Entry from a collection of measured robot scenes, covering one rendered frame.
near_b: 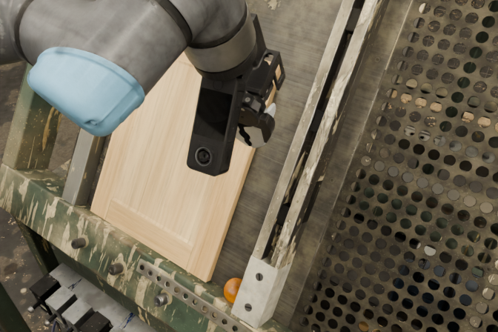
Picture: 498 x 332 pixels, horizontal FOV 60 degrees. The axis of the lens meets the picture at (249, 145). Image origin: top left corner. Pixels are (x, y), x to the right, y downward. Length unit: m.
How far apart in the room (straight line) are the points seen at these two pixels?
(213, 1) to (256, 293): 0.61
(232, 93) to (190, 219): 0.55
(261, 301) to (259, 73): 0.49
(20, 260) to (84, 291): 1.18
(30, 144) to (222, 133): 0.93
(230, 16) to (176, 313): 0.74
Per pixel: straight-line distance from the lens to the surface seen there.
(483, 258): 0.86
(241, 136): 0.59
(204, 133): 0.48
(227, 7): 0.38
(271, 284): 0.84
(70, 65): 0.33
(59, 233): 1.21
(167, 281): 0.99
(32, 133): 1.33
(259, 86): 0.50
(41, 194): 1.26
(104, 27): 0.33
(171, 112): 1.00
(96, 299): 1.19
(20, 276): 2.31
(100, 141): 1.14
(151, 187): 1.03
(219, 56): 0.42
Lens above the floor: 1.70
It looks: 39 degrees down
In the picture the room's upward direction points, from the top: straight up
